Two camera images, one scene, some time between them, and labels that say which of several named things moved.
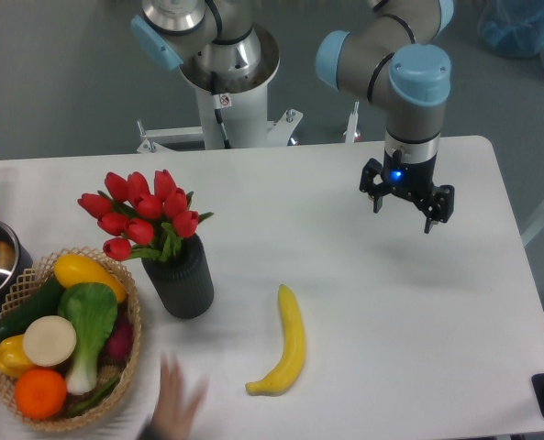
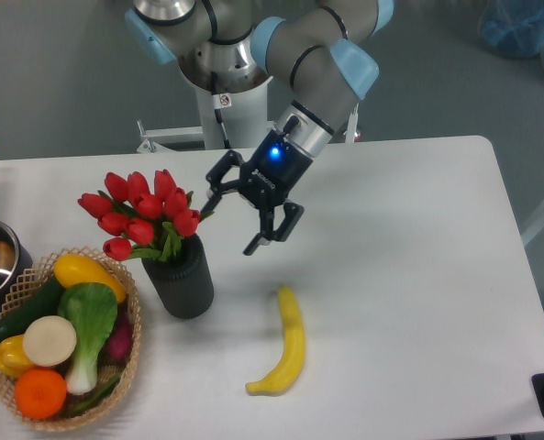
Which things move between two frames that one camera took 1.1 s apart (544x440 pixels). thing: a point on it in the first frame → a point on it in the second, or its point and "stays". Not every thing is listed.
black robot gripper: (412, 180) → (272, 174)
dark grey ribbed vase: (183, 284) stays
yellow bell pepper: (9, 356) stays
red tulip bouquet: (143, 222) stays
